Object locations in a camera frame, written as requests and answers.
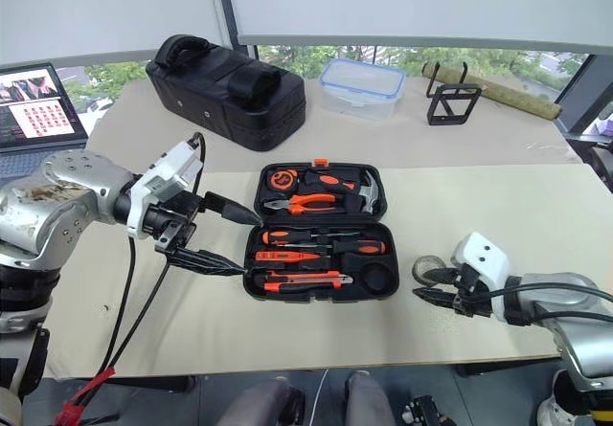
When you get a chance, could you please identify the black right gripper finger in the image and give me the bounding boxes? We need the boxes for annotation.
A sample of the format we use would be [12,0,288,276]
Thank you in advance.
[412,287,462,310]
[423,265,462,286]

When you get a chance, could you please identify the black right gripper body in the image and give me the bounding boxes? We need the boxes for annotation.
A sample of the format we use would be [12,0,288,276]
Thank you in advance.
[452,262,495,319]

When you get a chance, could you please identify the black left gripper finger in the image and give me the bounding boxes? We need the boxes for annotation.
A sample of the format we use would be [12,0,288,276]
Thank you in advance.
[167,248,248,277]
[205,191,264,227]

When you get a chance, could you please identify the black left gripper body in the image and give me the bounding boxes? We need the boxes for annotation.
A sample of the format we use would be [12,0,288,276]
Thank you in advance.
[143,191,208,256]

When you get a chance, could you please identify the grey tape roll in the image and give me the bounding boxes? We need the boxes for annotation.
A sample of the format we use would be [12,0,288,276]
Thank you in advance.
[412,255,454,287]

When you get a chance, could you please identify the small-handled black orange screwdriver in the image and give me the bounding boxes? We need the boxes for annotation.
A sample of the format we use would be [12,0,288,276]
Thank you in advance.
[261,229,361,247]

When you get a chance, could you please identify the orange voltage tester screwdriver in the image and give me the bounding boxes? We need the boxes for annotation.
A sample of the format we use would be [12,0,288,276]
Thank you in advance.
[253,250,323,262]

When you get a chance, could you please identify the large-handled black orange screwdriver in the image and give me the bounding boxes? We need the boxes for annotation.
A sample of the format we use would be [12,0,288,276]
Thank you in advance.
[286,238,387,257]

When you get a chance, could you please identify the orange black utility knife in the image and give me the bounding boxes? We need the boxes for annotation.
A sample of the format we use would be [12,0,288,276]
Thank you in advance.
[261,270,355,295]

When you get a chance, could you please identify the black tool case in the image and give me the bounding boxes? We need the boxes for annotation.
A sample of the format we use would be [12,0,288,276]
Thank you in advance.
[242,159,401,303]

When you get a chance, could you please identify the orange black tape measure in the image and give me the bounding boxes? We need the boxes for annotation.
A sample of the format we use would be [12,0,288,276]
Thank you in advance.
[267,169,299,192]

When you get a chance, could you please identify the black device under table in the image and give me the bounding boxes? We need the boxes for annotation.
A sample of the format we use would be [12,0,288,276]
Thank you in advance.
[400,393,454,426]

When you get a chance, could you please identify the black fabric bag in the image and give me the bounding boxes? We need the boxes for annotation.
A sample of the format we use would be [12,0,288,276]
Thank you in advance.
[145,34,307,153]

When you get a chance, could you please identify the dark grey rounded shape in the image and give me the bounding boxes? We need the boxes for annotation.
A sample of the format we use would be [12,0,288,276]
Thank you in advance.
[343,370,397,426]
[217,376,306,426]

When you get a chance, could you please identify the white sneaker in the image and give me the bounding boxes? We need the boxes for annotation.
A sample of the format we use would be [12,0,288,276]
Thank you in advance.
[535,370,613,426]

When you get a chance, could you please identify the clear container blue lid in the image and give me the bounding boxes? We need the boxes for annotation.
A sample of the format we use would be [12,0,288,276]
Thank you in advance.
[318,57,408,123]

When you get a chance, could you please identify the open laptop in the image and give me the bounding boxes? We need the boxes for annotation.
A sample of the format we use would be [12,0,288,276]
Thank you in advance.
[0,63,90,179]

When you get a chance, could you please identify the red tape strip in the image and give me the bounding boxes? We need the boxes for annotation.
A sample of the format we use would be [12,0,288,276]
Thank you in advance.
[52,367,117,426]

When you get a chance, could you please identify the black office chair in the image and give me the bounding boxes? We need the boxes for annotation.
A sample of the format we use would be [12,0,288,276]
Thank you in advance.
[564,131,613,179]

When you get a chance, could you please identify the rolled olive mat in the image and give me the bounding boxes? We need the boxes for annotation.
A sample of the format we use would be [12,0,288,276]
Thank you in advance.
[420,60,562,122]

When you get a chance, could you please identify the purple object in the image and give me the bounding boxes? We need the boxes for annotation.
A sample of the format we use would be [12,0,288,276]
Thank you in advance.
[593,103,613,136]

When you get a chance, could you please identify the narrow white roller blind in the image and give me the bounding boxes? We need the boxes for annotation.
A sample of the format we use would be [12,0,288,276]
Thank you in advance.
[0,0,232,66]

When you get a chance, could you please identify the dark window pillar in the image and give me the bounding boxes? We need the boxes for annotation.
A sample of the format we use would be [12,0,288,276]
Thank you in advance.
[555,54,613,136]

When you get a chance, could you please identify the wide white roller blind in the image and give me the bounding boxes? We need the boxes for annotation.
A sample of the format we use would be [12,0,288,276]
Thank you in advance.
[222,0,613,56]

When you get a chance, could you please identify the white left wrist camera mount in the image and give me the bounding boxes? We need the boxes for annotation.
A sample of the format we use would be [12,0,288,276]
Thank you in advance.
[125,141,204,241]

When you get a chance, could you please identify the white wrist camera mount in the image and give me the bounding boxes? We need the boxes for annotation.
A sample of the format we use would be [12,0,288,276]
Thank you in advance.
[125,141,204,241]
[449,232,514,324]

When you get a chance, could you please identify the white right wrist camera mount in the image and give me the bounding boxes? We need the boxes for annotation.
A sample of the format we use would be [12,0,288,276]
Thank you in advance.
[449,232,514,324]

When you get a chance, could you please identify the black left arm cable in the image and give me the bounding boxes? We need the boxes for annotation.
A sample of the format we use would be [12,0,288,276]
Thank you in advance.
[61,131,208,426]

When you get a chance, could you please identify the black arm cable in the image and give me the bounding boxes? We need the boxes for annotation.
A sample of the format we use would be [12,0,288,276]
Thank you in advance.
[61,131,208,426]
[478,280,613,325]

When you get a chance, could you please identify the orange handled pliers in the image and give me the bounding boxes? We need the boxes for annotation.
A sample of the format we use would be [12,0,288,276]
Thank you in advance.
[262,193,339,217]

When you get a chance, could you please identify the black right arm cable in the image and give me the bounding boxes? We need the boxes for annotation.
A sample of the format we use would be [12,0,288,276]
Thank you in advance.
[478,280,613,325]

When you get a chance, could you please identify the claw hammer orange black handle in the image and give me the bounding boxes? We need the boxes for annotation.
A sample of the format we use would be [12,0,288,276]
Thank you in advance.
[304,167,381,216]

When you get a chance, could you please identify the thin white cable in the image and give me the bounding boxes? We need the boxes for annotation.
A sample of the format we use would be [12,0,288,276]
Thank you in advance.
[312,368,332,426]

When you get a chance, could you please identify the black metal wire rack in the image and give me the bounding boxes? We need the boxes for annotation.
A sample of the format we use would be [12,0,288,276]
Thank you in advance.
[424,60,484,126]

